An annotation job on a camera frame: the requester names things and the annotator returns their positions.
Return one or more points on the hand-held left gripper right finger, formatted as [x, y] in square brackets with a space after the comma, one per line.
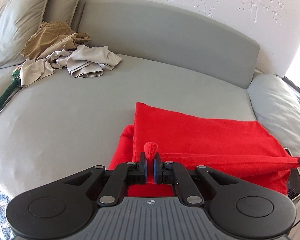
[156, 168]

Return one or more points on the bright window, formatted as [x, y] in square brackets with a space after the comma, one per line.
[298, 77]

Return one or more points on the light beige crumpled garment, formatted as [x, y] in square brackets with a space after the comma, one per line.
[87, 60]

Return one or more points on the grey backrest cushion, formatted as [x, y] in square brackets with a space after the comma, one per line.
[165, 42]

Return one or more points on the red shirt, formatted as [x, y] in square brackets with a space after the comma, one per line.
[202, 137]

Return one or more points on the smartphone with light case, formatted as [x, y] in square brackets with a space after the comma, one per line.
[296, 185]

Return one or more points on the tan crumpled garment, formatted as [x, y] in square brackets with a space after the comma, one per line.
[50, 40]

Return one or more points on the large grey-green pillow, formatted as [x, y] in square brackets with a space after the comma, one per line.
[17, 22]

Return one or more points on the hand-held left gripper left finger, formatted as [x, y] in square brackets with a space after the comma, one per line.
[144, 167]

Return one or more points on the flanged grey-green pillow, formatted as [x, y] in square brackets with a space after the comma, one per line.
[65, 0]

